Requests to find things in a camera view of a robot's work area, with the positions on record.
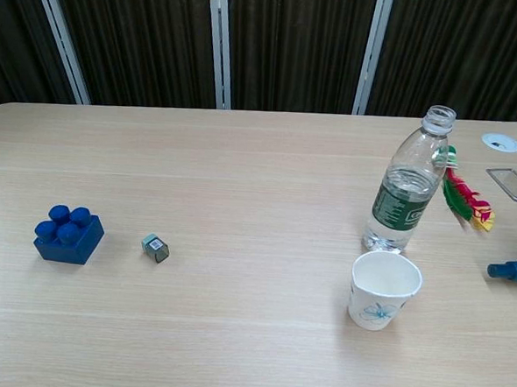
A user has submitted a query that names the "clear plastic bottle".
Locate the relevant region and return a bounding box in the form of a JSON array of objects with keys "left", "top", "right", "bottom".
[{"left": 360, "top": 101, "right": 459, "bottom": 258}]

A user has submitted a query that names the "white partition frame post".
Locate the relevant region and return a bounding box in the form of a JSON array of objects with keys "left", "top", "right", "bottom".
[
  {"left": 351, "top": 0, "right": 395, "bottom": 118},
  {"left": 22, "top": 0, "right": 98, "bottom": 106},
  {"left": 201, "top": 0, "right": 238, "bottom": 111}
]

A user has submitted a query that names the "blue plastic building block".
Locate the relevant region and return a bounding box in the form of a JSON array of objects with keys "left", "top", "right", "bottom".
[{"left": 32, "top": 202, "right": 108, "bottom": 265}]

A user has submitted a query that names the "blue cylindrical can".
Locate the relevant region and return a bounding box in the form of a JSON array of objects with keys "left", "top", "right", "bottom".
[{"left": 485, "top": 252, "right": 517, "bottom": 285}]

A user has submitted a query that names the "small white paper cup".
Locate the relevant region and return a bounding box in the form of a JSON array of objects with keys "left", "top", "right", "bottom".
[{"left": 346, "top": 250, "right": 425, "bottom": 333}]

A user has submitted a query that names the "colourful feather shuttlecock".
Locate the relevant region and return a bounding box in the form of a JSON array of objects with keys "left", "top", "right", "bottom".
[{"left": 431, "top": 144, "right": 500, "bottom": 235}]

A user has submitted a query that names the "clear badge holder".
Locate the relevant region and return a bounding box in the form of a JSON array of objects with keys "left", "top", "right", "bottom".
[{"left": 484, "top": 166, "right": 517, "bottom": 202}]

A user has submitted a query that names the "white table cable grommet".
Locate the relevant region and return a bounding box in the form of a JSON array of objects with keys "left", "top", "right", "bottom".
[{"left": 481, "top": 131, "right": 517, "bottom": 153}]

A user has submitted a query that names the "black pleated partition panel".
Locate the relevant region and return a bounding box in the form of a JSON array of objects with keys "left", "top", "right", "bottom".
[
  {"left": 42, "top": 0, "right": 223, "bottom": 113},
  {"left": 0, "top": 0, "right": 83, "bottom": 117},
  {"left": 366, "top": 0, "right": 517, "bottom": 125},
  {"left": 219, "top": 0, "right": 379, "bottom": 120}
]

